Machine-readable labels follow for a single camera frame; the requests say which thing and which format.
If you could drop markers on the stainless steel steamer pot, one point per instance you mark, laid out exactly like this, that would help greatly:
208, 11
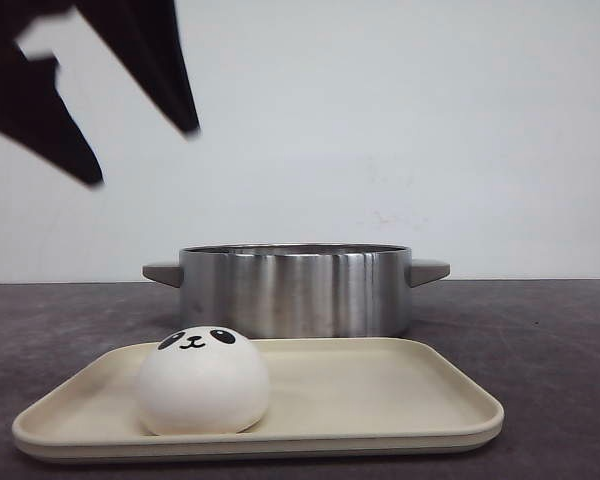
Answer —
298, 290

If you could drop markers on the panda bun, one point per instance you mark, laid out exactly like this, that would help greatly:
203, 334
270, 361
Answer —
202, 380

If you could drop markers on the cream plastic tray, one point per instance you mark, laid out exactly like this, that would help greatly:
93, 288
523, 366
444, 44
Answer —
330, 397

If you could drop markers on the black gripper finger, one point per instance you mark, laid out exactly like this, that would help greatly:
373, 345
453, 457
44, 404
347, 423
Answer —
32, 113
144, 36

